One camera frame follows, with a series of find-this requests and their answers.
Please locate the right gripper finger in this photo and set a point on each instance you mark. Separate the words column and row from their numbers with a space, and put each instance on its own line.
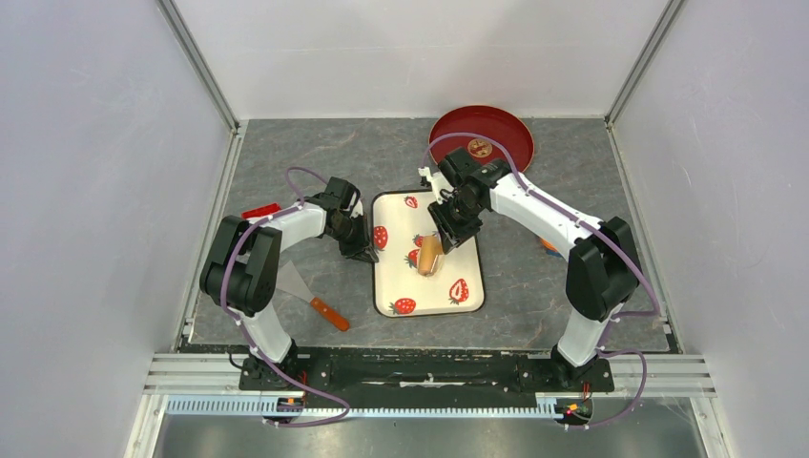
column 441, row 214
column 466, row 229

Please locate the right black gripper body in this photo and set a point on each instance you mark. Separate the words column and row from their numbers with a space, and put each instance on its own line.
column 461, row 212

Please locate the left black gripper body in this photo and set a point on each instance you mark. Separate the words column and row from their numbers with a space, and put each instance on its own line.
column 349, row 236

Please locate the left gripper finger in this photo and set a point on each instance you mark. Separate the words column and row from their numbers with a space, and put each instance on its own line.
column 355, row 252
column 367, row 238

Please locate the wooden dough roller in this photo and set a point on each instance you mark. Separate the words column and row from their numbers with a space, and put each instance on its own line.
column 430, row 249

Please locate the white strawberry tray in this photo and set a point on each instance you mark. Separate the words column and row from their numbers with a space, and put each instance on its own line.
column 400, row 221

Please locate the white dough piece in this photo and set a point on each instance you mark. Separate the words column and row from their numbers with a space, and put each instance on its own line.
column 435, row 266

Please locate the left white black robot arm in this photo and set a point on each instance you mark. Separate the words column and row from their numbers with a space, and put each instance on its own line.
column 242, row 266

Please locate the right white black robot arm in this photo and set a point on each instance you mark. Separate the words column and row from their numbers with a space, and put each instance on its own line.
column 603, row 268

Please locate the round red plate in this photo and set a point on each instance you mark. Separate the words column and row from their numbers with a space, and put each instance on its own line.
column 477, row 128

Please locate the red toy brick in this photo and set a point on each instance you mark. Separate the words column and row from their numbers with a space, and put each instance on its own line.
column 261, row 212

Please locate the orange curved toy track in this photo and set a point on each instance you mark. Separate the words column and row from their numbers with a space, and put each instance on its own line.
column 548, row 246

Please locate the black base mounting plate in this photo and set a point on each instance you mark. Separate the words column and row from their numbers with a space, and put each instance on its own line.
column 366, row 378

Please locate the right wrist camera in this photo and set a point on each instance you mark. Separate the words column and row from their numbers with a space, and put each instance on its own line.
column 458, row 167

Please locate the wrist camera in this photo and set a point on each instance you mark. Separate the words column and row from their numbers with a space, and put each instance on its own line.
column 338, row 195
column 458, row 167

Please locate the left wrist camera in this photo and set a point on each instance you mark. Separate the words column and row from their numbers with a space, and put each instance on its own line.
column 338, row 195

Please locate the metal scraper orange handle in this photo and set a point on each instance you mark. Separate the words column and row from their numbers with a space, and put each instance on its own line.
column 290, row 281

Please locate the aluminium frame rail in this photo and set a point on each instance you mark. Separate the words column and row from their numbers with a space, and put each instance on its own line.
column 209, row 383

